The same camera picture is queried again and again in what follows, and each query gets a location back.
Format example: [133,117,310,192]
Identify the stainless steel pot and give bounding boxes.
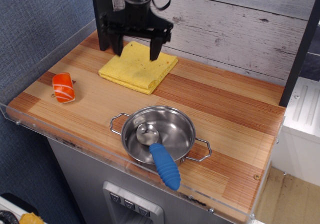
[110,106,212,169]

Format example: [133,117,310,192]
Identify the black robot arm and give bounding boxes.
[100,0,174,61]

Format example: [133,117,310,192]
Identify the black braided cable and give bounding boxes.
[0,210,20,224]

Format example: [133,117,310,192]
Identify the blue handled metal spoon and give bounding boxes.
[136,123,181,190]

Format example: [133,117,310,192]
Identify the yellow object bottom left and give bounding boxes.
[19,212,44,224]

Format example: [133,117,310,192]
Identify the yellow towel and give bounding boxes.
[98,41,178,95]

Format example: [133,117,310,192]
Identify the silver button control panel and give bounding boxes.
[102,181,165,223]

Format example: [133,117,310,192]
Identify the orange salmon sushi toy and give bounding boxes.
[52,72,76,104]

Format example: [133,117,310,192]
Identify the clear acrylic table guard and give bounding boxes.
[0,19,285,223]

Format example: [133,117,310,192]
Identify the black right vertical post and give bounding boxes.
[279,0,320,107]

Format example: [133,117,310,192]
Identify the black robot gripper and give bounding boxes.
[106,0,174,61]

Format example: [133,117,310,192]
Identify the black left vertical post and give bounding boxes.
[92,0,114,51]

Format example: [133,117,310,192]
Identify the black vertical post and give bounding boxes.
[279,0,320,107]
[92,0,114,51]

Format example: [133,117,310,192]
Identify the white ribbed appliance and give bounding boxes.
[271,77,320,185]

